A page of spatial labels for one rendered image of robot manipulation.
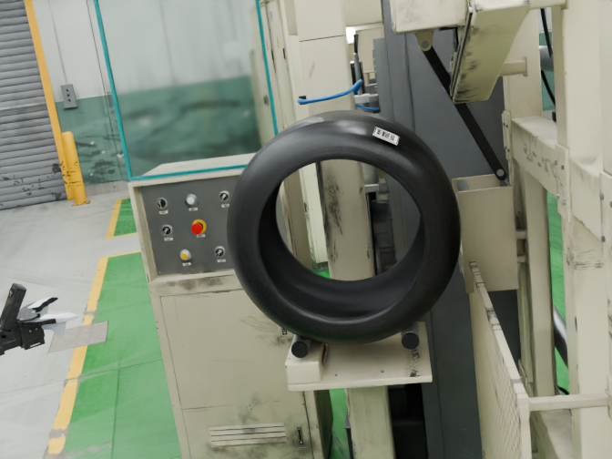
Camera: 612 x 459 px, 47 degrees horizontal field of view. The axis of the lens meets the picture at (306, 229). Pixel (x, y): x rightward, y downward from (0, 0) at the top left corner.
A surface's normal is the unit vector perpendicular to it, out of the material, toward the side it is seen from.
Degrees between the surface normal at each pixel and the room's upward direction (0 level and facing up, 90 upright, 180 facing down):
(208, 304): 90
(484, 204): 90
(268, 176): 82
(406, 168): 83
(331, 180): 90
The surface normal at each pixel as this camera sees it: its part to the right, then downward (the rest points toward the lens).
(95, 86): 0.21, 0.21
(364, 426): -0.11, 0.25
